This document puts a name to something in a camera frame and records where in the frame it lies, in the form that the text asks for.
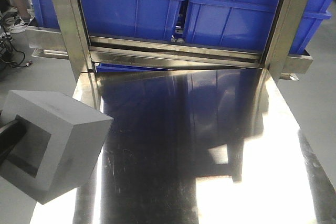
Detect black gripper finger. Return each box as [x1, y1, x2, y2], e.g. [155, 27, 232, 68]
[1, 120, 26, 164]

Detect gray hollow cube base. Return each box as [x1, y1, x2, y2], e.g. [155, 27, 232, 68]
[1, 90, 113, 204]

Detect blue bin with red items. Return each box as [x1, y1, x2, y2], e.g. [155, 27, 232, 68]
[32, 0, 185, 41]

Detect blue bin right on rack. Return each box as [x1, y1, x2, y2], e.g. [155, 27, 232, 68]
[183, 0, 332, 55]

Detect person's leg with sneaker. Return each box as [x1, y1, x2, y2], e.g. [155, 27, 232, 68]
[6, 0, 32, 34]

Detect black floor cable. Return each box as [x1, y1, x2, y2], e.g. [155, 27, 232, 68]
[0, 22, 34, 69]

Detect stainless steel rack frame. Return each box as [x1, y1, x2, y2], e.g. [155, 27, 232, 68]
[27, 0, 312, 81]

